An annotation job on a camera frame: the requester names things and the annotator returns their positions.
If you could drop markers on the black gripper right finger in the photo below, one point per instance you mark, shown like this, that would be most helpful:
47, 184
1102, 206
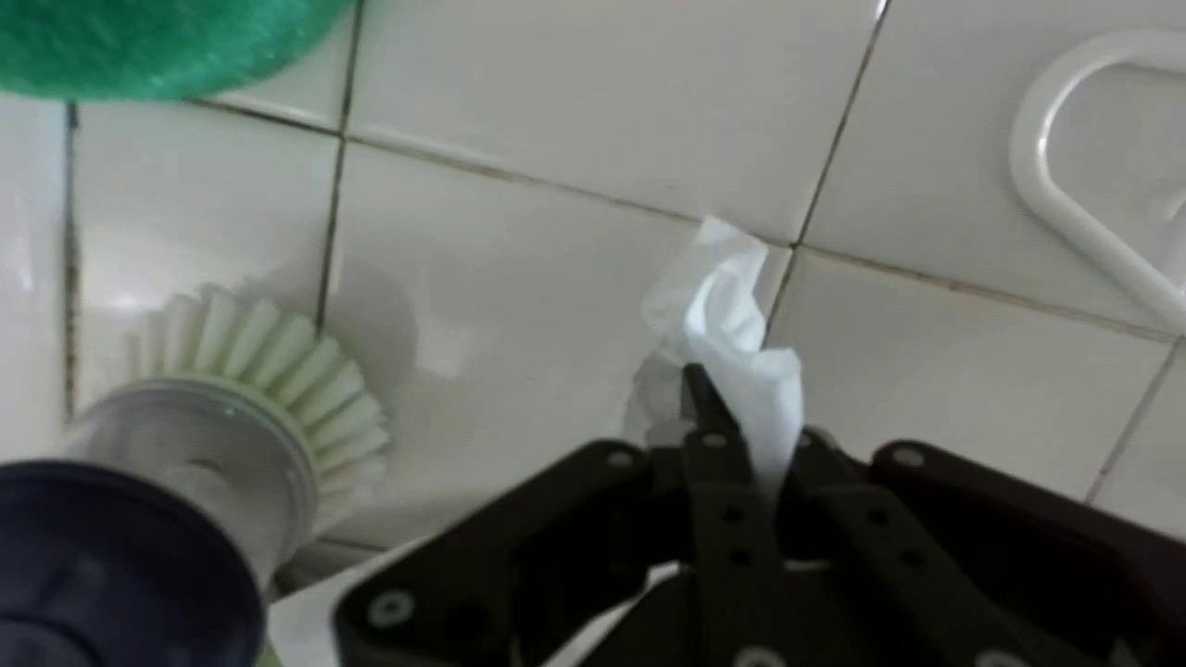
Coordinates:
966, 567

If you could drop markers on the white plastic clothes hanger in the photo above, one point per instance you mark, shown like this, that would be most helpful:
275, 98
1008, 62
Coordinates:
1051, 188

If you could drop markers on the white paper towel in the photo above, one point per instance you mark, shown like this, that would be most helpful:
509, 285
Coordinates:
743, 336

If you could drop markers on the dish brush with blue cap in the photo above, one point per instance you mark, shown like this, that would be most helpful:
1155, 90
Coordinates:
186, 467

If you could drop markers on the green smiley face sponge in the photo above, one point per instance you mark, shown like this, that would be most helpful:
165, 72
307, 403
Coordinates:
150, 41

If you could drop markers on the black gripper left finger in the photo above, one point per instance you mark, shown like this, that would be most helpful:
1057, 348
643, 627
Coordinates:
716, 543

